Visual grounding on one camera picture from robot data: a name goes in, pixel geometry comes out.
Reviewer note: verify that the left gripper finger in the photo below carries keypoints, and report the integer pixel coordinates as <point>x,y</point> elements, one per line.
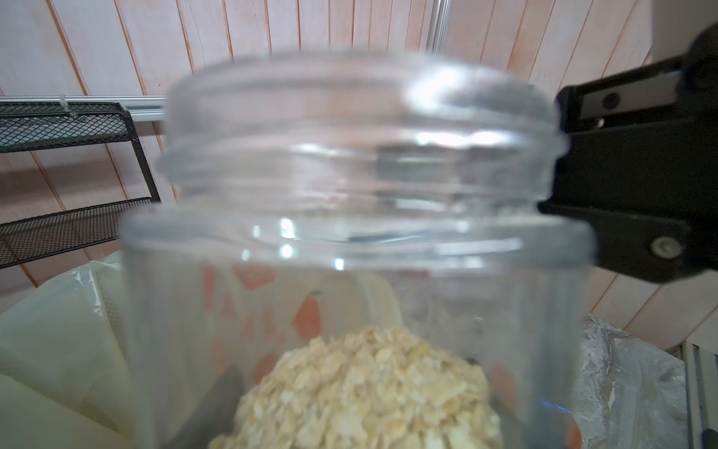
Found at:
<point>215,414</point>

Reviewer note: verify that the black wire mesh basket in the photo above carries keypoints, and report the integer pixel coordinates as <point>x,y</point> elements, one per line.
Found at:
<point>70,170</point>

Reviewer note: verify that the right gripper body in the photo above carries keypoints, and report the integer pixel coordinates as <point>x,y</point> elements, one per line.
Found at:
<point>642,165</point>

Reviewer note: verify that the oatmeal jar with brown lid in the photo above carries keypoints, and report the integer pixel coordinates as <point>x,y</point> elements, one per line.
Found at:
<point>360,234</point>

